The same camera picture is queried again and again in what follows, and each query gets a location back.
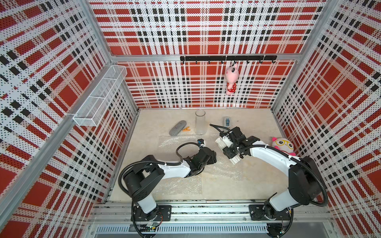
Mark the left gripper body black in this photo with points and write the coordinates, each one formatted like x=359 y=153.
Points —
x=211 y=160

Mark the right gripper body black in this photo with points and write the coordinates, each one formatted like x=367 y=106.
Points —
x=230 y=151

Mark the bubble wrap sheet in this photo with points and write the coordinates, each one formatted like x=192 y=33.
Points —
x=176 y=184
x=223 y=168

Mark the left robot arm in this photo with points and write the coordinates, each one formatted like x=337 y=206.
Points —
x=139 y=179

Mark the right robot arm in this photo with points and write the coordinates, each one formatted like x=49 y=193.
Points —
x=305 y=183

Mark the clear glass vase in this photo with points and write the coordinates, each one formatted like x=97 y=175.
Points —
x=200 y=121

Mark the grey oval case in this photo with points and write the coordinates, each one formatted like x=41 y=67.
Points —
x=175 y=130

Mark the pink white owl plush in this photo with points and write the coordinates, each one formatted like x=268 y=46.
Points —
x=283 y=145

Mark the hanging pink plush toy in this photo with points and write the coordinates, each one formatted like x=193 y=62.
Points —
x=231 y=76

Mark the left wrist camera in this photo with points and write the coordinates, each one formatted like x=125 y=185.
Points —
x=201 y=143

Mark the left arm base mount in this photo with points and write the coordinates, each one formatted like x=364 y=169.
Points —
x=160 y=213

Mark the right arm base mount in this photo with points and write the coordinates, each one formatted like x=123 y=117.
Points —
x=261 y=212

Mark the black hook rail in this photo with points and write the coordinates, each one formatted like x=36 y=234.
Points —
x=258 y=58

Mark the white wire mesh basket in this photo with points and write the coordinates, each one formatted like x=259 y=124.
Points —
x=100 y=97

